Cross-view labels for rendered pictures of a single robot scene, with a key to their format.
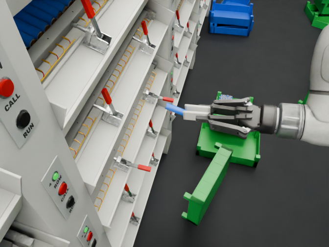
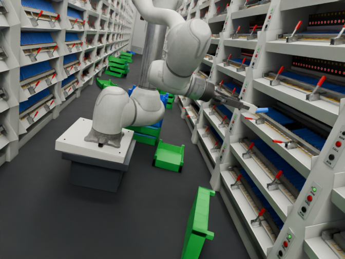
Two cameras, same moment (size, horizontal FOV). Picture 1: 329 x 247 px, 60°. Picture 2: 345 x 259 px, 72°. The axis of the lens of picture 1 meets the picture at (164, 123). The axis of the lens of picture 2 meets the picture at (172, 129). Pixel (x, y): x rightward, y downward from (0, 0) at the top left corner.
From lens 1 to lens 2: 1.52 m
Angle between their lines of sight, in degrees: 107
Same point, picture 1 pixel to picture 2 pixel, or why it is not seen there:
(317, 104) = not seen: hidden behind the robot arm
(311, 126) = not seen: hidden behind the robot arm
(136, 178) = (251, 164)
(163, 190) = (229, 241)
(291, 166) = not seen: outside the picture
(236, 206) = (160, 236)
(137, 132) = (271, 133)
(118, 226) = (239, 149)
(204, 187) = (203, 196)
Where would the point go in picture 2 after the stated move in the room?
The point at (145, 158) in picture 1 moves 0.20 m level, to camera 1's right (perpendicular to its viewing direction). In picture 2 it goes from (258, 174) to (222, 174)
